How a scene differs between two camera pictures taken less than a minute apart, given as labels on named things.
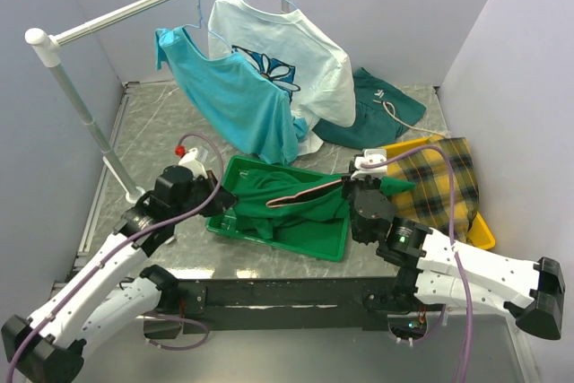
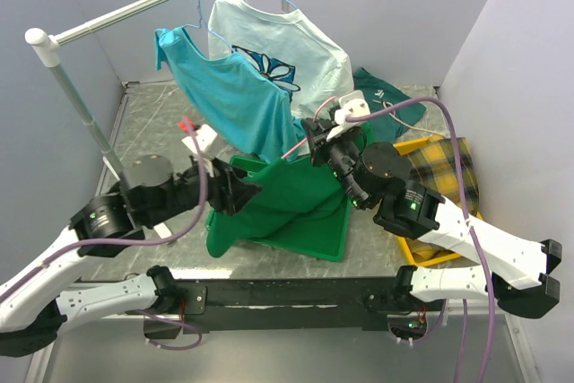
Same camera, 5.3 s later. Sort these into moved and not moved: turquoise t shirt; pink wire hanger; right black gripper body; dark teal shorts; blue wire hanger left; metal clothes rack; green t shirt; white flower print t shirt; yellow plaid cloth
Moved: right black gripper body; pink wire hanger; green t shirt
Not moved: blue wire hanger left; white flower print t shirt; yellow plaid cloth; metal clothes rack; turquoise t shirt; dark teal shorts
